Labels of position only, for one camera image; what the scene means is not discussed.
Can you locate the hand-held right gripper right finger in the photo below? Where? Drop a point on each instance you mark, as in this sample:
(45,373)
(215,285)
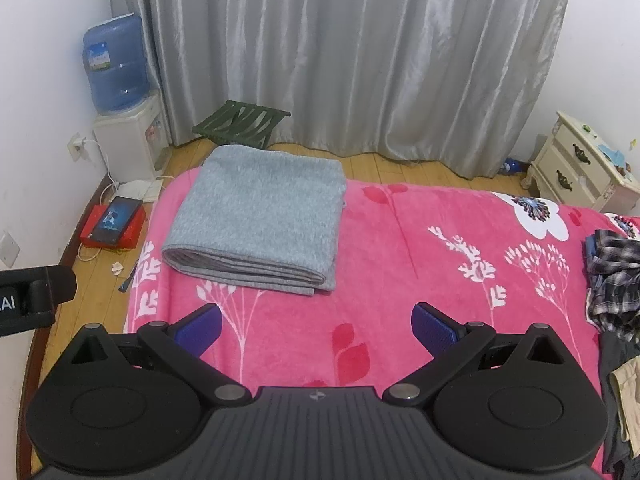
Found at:
(434,329)

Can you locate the blue water bottle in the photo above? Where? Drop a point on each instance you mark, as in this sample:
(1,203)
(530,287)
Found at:
(115,65)

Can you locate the green folding stool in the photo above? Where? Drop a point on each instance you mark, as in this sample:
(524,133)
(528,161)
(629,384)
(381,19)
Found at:
(240,117)

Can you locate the grey fleece garment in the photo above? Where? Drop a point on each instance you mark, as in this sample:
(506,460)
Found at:
(260,215)

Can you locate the red flat box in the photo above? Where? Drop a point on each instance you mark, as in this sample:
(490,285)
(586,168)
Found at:
(112,222)

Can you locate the pink floral blanket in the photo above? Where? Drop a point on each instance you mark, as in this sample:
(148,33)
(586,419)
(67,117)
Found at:
(400,270)

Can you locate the blue paper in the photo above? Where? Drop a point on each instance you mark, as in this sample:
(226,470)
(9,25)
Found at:
(613,153)

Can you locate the blue garment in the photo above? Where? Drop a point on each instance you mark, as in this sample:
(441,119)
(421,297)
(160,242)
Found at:
(591,246)

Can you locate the white flat device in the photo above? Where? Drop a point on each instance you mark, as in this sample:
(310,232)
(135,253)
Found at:
(135,191)

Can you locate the beige garment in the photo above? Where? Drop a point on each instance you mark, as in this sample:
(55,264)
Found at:
(629,395)

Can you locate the blue pen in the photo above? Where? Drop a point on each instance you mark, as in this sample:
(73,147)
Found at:
(128,280)

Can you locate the black and white plaid shirt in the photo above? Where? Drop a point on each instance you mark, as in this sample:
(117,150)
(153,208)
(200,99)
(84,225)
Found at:
(617,280)

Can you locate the dark garment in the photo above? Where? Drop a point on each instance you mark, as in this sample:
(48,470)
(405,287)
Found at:
(617,350)

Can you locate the white wall outlet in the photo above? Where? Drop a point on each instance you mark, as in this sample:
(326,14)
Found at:
(76,146)

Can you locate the white paper scrap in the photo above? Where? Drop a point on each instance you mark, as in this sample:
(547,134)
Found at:
(118,268)

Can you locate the cream nightstand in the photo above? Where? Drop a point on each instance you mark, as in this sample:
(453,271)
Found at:
(580,165)

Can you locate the grey satin curtain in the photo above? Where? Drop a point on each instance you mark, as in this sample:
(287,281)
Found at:
(350,60)

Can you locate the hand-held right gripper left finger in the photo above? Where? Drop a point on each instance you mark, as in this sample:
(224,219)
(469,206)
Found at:
(200,330)

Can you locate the small green toy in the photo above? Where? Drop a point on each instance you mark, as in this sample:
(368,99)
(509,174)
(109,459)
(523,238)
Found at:
(586,127)

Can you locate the white water dispenser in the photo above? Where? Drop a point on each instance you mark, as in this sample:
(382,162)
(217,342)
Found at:
(125,145)

